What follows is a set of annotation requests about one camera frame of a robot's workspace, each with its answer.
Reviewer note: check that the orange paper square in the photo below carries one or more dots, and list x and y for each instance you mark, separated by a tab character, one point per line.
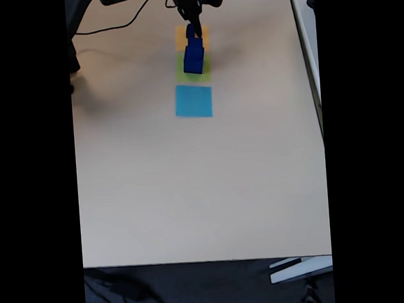
180	42

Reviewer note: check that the light blue paper square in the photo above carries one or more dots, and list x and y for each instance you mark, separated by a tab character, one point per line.
193	101

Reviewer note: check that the white neighbouring table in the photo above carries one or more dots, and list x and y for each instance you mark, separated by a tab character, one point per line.
305	47

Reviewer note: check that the green paper square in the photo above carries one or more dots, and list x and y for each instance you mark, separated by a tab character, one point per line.
180	77

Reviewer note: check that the medium blue cube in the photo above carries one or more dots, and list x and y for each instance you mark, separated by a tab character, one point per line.
194	48

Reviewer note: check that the white table foot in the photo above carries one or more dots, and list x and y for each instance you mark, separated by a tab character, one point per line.
300	271

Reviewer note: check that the small blue cube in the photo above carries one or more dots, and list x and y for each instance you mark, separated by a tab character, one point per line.
190	32

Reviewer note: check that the large blue cube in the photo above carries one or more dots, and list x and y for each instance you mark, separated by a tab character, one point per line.
192	67

